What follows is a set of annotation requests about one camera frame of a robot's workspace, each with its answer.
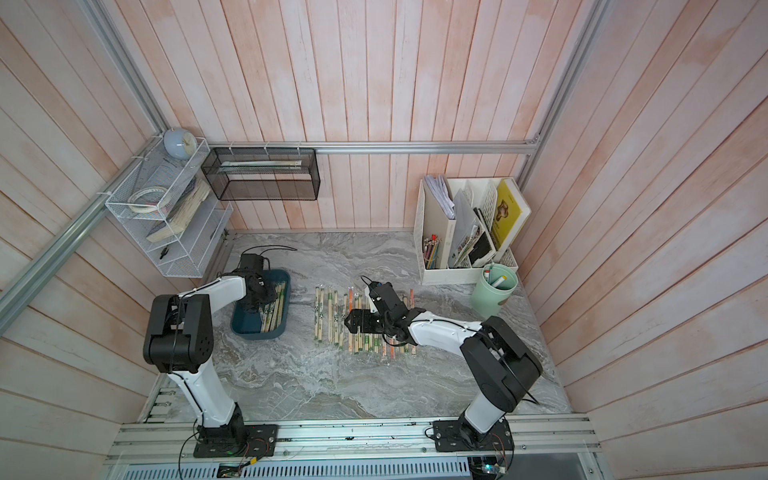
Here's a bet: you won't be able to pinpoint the teal plastic storage tray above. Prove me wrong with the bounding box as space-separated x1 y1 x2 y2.
230 269 291 340

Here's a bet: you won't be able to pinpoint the red striped chopsticks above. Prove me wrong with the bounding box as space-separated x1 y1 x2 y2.
347 287 357 353

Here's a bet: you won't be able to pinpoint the panda printed chopsticks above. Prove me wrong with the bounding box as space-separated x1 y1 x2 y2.
332 290 340 347

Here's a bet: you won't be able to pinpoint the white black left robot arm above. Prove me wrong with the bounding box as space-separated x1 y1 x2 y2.
143 253 278 459

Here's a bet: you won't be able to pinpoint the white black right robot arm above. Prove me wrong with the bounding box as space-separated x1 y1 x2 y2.
344 281 543 452

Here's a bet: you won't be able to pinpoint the bundle of coloured folders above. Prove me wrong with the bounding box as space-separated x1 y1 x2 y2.
423 234 441 270

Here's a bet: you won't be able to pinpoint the white file organizer rack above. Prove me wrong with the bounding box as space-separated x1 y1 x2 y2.
413 177 517 285

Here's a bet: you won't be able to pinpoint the old book on shelf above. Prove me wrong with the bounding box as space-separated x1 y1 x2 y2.
146 177 211 243

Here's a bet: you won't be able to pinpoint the mint green pen cup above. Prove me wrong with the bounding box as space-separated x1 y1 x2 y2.
471 263 518 319

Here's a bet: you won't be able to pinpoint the black booklet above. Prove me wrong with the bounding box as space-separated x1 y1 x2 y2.
468 208 496 268

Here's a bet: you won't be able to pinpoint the white papers in organizer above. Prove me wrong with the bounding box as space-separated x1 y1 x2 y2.
424 175 455 220

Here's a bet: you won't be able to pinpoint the roll of tape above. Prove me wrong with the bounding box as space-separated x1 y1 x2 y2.
127 186 170 214

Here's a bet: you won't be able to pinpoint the yellow book with animal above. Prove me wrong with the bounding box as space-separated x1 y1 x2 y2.
490 178 531 254

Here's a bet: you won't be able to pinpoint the small grey globe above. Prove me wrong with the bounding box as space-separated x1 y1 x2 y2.
163 128 198 161

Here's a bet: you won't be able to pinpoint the black mesh wall basket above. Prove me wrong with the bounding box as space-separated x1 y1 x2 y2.
202 146 321 201

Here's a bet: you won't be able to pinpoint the white wire wall shelf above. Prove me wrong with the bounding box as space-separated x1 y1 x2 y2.
106 137 233 279

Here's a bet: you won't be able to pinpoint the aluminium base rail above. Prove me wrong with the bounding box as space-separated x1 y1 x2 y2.
99 414 612 479

